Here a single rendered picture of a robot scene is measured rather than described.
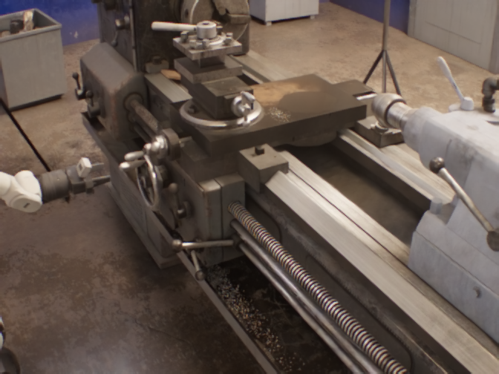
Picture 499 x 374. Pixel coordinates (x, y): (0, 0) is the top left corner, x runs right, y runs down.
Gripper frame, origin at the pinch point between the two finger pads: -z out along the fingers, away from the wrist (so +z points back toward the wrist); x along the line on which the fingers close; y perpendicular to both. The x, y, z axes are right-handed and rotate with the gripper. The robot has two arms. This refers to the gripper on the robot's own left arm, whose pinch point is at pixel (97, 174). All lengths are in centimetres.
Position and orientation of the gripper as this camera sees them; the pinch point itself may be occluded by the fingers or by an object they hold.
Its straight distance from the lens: 203.7
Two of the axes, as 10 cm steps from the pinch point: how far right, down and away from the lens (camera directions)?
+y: 1.2, -6.9, -7.1
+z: -8.8, 2.5, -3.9
